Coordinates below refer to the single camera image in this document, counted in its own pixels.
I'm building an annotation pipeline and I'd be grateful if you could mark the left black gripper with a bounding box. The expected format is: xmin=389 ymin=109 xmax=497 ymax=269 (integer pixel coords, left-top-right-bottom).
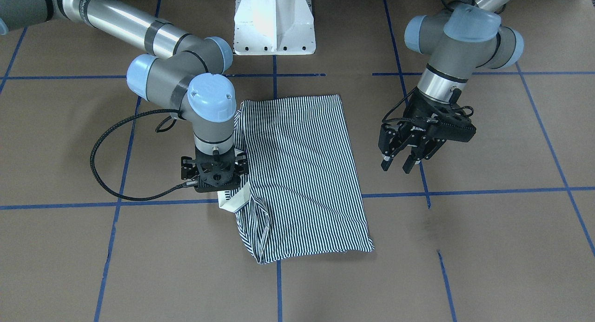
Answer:
xmin=378 ymin=89 xmax=474 ymax=174

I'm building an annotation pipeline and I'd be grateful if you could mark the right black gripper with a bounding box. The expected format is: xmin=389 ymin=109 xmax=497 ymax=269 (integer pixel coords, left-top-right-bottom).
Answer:
xmin=181 ymin=149 xmax=248 ymax=193

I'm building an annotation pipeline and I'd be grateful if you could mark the striped polo shirt white collar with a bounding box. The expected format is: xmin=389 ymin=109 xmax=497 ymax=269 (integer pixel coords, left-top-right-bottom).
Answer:
xmin=218 ymin=95 xmax=374 ymax=264

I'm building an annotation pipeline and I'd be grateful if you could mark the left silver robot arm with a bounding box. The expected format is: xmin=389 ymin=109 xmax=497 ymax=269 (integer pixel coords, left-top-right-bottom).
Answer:
xmin=378 ymin=0 xmax=524 ymax=173

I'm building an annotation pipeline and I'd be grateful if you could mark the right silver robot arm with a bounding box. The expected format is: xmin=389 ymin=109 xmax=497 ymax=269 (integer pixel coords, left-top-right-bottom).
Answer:
xmin=0 ymin=0 xmax=247 ymax=200

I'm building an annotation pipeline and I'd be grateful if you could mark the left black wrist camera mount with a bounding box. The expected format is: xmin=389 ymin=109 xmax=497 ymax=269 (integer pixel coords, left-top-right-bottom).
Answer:
xmin=429 ymin=106 xmax=476 ymax=142

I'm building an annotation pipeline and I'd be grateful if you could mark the white pedestal column with base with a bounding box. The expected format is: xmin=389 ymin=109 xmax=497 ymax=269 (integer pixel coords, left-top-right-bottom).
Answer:
xmin=232 ymin=0 xmax=317 ymax=56

